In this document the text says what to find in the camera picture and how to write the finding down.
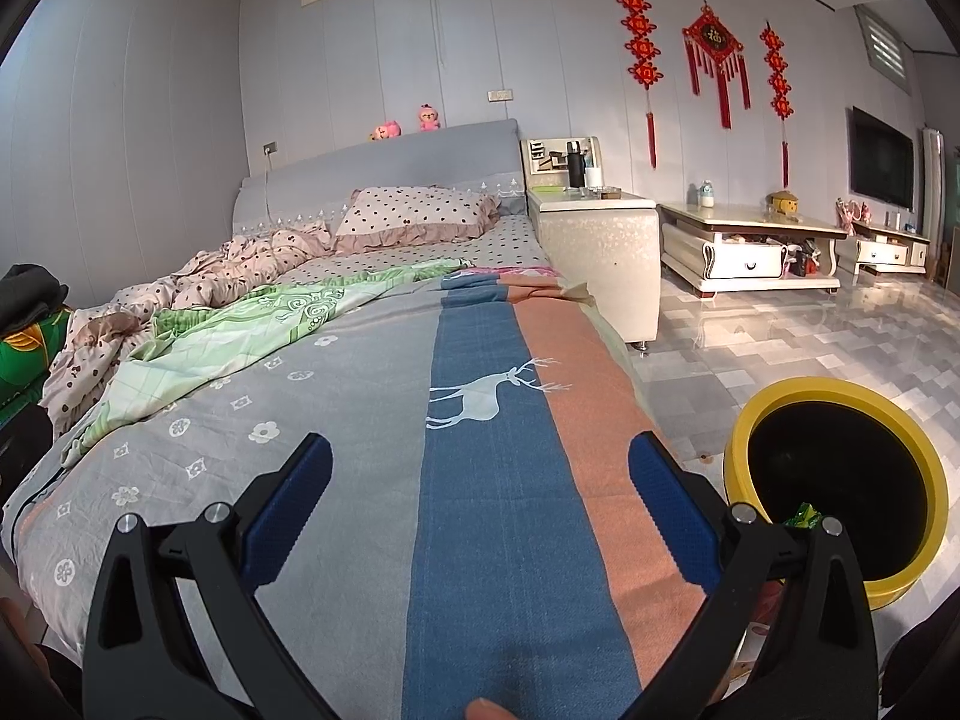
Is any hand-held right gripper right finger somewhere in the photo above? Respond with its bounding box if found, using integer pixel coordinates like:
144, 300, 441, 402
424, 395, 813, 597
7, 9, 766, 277
628, 431, 878, 720

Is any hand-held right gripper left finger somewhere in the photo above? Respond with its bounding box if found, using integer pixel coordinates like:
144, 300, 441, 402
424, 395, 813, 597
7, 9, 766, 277
81, 433, 333, 720

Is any yellow trash bin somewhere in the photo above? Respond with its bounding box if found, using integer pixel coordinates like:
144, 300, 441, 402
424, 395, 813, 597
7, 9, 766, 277
724, 377, 950, 611

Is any person's left forearm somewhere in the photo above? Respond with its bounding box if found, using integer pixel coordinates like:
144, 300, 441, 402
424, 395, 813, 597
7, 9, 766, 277
0, 596, 57, 720

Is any green patterned blanket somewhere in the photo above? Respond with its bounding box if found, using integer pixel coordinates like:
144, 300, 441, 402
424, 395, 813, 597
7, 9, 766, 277
60, 255, 481, 466

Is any white bedside cabinet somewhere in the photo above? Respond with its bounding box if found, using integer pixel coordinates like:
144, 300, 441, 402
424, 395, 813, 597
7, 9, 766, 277
521, 136, 661, 350

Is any pink polka dot duvet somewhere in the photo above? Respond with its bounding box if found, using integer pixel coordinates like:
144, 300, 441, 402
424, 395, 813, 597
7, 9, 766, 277
41, 229, 335, 428

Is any white coffee table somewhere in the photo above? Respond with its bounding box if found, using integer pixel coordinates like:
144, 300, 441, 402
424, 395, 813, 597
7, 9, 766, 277
658, 199, 848, 297

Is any person's leg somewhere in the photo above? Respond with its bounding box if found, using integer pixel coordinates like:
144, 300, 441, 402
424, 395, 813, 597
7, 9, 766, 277
881, 607, 960, 720

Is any polka dot fitted sheet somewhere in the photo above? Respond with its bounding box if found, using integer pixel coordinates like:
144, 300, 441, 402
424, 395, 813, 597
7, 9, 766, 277
285, 214, 552, 293

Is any polka dot pillow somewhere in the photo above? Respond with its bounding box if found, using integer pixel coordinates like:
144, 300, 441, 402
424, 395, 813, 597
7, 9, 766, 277
334, 186, 502, 254

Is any white television stand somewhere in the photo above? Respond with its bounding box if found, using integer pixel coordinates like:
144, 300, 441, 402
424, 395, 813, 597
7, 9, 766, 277
851, 219, 931, 276

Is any dark folded cloth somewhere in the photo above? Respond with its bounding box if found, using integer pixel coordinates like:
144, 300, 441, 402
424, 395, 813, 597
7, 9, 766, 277
0, 264, 70, 338

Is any grey padded headboard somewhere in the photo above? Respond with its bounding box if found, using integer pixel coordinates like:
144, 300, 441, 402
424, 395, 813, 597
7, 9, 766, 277
232, 118, 520, 235

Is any standing air conditioner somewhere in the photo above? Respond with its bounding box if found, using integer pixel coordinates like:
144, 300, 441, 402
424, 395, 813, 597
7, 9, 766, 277
921, 127, 947, 245

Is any long red knot decoration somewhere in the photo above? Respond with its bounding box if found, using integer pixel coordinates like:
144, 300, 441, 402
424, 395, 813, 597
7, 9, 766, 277
617, 0, 665, 170
759, 21, 796, 188

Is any red diamond knot decoration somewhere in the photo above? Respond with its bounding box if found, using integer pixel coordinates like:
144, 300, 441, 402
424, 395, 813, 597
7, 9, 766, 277
681, 0, 751, 130

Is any louvred vent window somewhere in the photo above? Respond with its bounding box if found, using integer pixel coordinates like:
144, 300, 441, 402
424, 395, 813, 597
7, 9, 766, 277
855, 6, 912, 95

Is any black cable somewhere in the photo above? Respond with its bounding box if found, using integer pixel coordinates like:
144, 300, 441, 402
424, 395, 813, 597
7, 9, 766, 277
0, 457, 72, 541

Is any wall television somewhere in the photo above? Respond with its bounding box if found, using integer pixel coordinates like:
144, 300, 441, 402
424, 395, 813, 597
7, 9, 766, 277
847, 106, 916, 212

